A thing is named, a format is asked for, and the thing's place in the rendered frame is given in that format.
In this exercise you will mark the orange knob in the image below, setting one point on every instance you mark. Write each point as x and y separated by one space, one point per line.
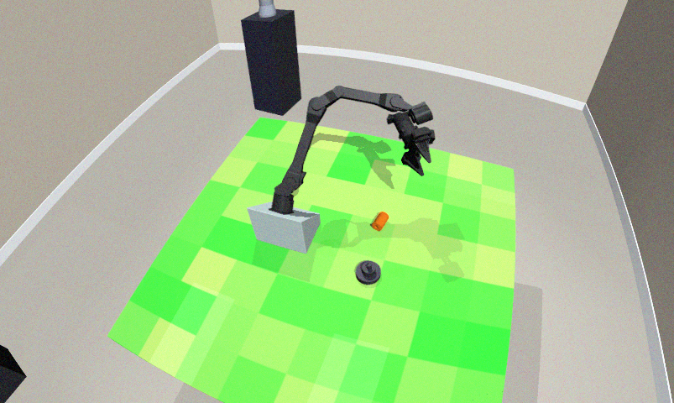
380 221

